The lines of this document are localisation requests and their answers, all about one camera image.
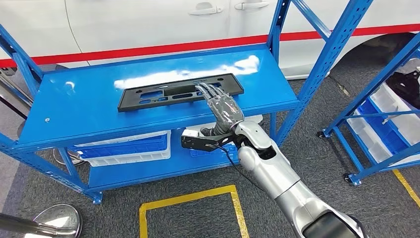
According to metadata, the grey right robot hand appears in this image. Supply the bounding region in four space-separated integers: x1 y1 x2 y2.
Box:
195 82 246 137

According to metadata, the black plastic plate bracket part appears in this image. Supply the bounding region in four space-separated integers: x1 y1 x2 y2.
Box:
117 72 245 113

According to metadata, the blue steel shelf rack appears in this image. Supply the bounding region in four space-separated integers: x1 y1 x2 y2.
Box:
0 0 375 205

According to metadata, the stack of white trays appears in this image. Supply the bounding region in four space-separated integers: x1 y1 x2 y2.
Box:
185 115 263 133

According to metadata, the white car with red stripe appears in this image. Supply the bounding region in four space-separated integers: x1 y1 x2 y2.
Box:
0 0 420 81

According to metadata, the white compartment bin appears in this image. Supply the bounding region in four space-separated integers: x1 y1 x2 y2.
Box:
347 118 393 164
370 83 420 145

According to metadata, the blue rack on casters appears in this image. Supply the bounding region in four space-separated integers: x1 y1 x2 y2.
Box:
316 31 420 186

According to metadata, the blue storage bin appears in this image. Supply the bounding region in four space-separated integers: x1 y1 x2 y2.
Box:
357 98 411 155

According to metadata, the chrome stanchion with round base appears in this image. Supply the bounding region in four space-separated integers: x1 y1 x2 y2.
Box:
0 95 87 166
0 203 83 238

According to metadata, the dark round stanchion base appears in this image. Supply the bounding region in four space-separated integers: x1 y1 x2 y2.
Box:
17 120 29 137

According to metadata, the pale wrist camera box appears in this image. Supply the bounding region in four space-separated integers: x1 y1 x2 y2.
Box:
181 129 201 139

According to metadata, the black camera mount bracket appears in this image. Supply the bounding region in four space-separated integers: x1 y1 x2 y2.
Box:
181 134 237 152

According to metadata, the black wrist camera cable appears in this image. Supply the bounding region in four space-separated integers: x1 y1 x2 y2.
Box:
214 144 263 191

